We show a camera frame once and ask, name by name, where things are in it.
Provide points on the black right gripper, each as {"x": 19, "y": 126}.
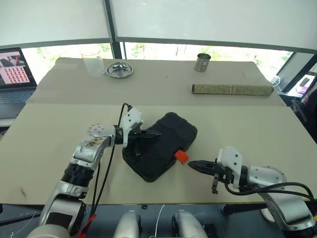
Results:
{"x": 223, "y": 176}

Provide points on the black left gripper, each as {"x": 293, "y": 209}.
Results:
{"x": 136, "y": 136}

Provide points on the black tool case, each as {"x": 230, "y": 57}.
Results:
{"x": 168, "y": 138}

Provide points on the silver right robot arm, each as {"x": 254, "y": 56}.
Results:
{"x": 267, "y": 176}

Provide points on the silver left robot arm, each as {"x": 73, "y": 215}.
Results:
{"x": 89, "y": 151}

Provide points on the orange case latch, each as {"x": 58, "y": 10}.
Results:
{"x": 181, "y": 156}

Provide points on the silver rounded shape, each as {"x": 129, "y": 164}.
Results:
{"x": 189, "y": 224}
{"x": 127, "y": 224}

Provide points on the round metal plate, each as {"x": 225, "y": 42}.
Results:
{"x": 119, "y": 70}

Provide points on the rolled speckled mat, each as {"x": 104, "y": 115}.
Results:
{"x": 232, "y": 90}

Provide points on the clear plastic cup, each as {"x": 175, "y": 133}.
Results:
{"x": 94, "y": 67}

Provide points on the metal cup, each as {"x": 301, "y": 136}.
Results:
{"x": 202, "y": 63}

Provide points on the red tape strip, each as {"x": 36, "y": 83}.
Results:
{"x": 88, "y": 224}

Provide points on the black chair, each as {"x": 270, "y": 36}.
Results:
{"x": 309, "y": 119}

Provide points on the purple object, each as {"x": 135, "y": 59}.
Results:
{"x": 305, "y": 85}

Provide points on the grey screen monitor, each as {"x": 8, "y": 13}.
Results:
{"x": 294, "y": 69}

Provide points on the black laptop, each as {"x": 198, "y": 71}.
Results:
{"x": 15, "y": 72}

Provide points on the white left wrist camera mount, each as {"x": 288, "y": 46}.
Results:
{"x": 130, "y": 119}

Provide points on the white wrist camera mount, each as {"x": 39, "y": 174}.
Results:
{"x": 231, "y": 158}
{"x": 130, "y": 119}

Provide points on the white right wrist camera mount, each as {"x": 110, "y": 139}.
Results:
{"x": 231, "y": 158}

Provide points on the grey window frame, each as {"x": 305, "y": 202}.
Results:
{"x": 114, "y": 29}

